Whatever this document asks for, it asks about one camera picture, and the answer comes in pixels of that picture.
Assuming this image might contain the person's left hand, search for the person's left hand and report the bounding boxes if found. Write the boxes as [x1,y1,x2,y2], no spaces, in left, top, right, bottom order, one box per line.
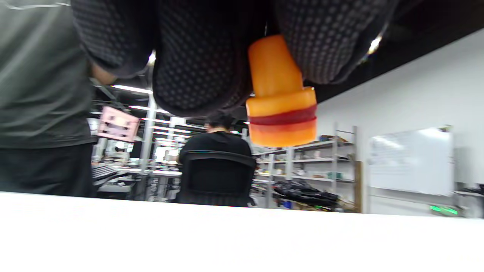
[70,0,401,117]

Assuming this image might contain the orange reward stamp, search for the orange reward stamp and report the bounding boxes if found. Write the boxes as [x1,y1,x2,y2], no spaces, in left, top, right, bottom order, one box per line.
[246,35,317,148]

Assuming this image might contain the pink plastic crate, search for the pink plastic crate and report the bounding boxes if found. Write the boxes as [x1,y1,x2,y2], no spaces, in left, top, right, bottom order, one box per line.
[96,107,140,142]

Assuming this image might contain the black patterned bag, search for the black patterned bag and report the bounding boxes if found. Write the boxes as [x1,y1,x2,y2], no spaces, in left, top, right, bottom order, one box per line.
[272,179,339,209]

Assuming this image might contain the metal storage shelving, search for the metal storage shelving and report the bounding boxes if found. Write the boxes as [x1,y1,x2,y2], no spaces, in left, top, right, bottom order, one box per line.
[251,123,363,213]

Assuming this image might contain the aluminium frame rack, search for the aluminium frame rack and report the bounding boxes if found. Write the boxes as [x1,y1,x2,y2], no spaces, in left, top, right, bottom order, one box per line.
[138,93,188,201]

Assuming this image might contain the white wall whiteboard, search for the white wall whiteboard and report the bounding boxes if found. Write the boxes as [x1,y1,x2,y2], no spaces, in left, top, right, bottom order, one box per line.
[367,127,454,197]

